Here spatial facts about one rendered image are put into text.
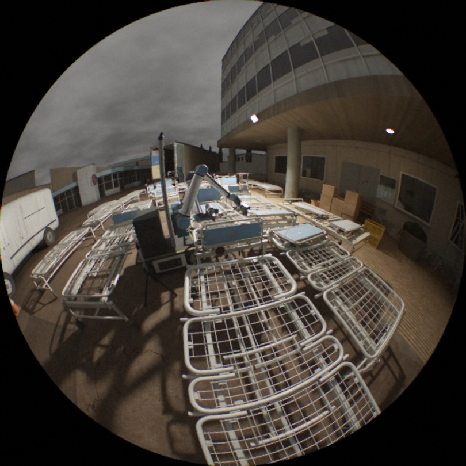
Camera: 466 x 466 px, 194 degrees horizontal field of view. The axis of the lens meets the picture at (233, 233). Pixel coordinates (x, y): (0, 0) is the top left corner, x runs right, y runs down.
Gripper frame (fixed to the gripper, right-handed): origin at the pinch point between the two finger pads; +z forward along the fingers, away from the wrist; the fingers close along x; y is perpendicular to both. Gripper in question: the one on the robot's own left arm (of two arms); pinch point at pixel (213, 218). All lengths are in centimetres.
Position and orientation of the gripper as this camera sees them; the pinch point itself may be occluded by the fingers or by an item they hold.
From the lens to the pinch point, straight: 149.5
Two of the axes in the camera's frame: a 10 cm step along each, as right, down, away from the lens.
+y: -9.4, 1.5, -2.9
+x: 0.5, -8.1, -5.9
